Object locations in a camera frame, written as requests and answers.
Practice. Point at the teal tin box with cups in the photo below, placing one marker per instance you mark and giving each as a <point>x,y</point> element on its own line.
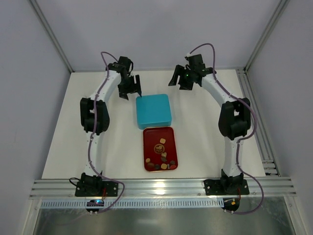
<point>144,122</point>

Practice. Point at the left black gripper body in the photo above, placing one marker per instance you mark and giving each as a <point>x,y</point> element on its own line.
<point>129,86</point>

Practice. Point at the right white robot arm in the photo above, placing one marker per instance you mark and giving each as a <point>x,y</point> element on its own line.
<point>234,120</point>

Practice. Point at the teal tin lid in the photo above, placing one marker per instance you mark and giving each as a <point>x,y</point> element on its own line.
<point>153,105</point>

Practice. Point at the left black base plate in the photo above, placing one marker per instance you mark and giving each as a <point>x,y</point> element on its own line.
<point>96,189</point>

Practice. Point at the red rectangular tray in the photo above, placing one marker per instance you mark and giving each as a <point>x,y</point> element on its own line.
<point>152,148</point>

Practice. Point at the right frame rail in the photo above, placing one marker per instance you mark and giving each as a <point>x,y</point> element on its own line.
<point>261,136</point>

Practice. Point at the slotted cable duct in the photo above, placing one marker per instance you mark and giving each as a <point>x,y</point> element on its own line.
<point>137,203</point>

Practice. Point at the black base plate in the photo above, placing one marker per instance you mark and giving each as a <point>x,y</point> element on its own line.
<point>215,187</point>
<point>96,189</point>

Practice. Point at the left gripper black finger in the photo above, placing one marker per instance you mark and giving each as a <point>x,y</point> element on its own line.
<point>135,85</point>
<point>124,90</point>

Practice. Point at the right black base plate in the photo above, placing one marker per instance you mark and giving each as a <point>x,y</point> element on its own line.
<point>215,187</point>

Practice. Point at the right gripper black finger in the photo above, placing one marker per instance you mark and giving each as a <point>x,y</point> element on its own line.
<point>186,82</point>
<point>177,73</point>

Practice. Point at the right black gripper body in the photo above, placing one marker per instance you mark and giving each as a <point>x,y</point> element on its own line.
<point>184,78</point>

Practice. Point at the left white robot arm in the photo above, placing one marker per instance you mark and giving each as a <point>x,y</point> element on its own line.
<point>94,114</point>

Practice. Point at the aluminium rail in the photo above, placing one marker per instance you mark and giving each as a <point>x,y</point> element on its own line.
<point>188,187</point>

